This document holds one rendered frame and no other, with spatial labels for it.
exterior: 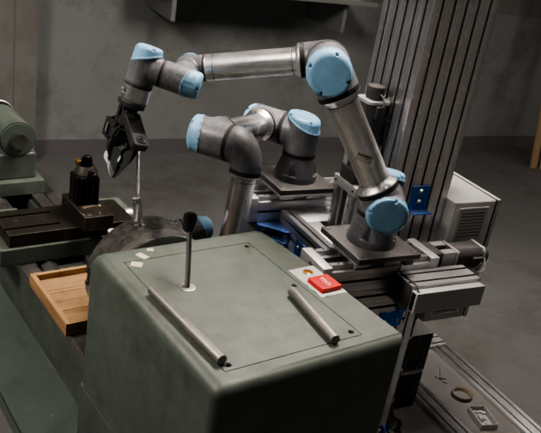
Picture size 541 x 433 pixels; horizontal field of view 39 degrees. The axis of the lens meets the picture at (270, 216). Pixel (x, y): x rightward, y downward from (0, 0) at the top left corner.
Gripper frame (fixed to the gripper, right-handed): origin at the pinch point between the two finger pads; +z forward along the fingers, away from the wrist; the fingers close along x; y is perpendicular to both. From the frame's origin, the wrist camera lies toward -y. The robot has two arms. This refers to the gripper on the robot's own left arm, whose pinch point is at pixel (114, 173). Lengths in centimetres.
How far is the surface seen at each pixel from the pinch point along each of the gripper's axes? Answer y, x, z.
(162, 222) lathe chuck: -15.2, -9.3, 6.4
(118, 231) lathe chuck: -13.4, 1.8, 11.0
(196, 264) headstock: -42.0, -3.8, 5.5
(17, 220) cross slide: 48, 2, 36
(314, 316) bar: -74, -14, 1
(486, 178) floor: 213, -477, 22
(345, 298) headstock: -68, -28, 0
